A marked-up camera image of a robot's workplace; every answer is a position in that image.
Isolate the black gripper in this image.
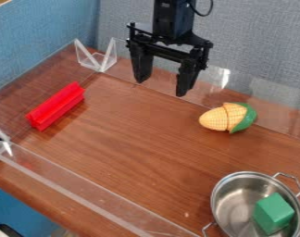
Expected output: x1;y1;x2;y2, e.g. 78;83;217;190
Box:
126;22;213;97

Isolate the yellow green toy corn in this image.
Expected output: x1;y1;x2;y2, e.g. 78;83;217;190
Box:
198;102;258;133

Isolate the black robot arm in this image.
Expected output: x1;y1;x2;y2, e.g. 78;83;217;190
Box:
126;0;213;97

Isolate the red plastic block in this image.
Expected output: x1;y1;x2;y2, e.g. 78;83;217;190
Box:
26;81;84;131

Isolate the clear acrylic back barrier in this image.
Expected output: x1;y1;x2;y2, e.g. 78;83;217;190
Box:
96;38;300;139

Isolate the clear acrylic barrier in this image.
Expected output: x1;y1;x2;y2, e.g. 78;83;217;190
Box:
96;38;300;139
0;143;199;237

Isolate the silver metal pot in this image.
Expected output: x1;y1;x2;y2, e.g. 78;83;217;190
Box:
202;171;300;237

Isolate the clear acrylic front barrier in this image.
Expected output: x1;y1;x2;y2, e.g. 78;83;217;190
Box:
0;143;199;237

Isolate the green wooden cube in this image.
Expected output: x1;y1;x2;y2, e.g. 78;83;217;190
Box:
253;193;294;235

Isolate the clear acrylic corner bracket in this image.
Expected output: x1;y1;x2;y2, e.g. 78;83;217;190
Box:
75;38;116;72

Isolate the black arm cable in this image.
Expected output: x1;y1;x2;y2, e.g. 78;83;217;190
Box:
189;0;214;18

